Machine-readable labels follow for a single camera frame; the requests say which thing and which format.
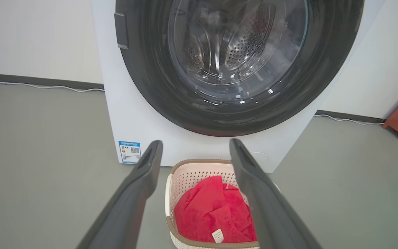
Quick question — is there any pink perforated laundry basket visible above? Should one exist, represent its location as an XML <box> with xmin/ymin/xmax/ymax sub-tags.
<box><xmin>165</xmin><ymin>159</ymin><xmax>281</xmax><ymax>249</ymax></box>

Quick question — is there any red garment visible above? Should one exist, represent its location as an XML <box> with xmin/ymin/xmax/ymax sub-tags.
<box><xmin>174</xmin><ymin>176</ymin><xmax>257</xmax><ymax>243</ymax></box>

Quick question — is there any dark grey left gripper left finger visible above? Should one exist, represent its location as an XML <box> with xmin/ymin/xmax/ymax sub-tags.
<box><xmin>76</xmin><ymin>140</ymin><xmax>163</xmax><ymax>249</ymax></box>

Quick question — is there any blue energy label sticker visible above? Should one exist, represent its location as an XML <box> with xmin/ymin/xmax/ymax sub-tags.
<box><xmin>119</xmin><ymin>141</ymin><xmax>141</xmax><ymax>164</ymax></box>

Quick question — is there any grey door handle block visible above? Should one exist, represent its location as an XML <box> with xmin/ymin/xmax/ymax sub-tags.
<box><xmin>114</xmin><ymin>13</ymin><xmax>129</xmax><ymax>49</ymax></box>

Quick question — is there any dark round washer door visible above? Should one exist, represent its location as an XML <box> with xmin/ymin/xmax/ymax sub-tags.
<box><xmin>114</xmin><ymin>0</ymin><xmax>364</xmax><ymax>137</ymax></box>

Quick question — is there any white front-load washing machine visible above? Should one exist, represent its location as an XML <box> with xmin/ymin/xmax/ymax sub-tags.
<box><xmin>91</xmin><ymin>0</ymin><xmax>388</xmax><ymax>173</ymax></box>

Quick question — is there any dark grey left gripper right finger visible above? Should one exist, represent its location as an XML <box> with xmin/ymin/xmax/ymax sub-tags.
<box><xmin>229</xmin><ymin>138</ymin><xmax>324</xmax><ymax>249</ymax></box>

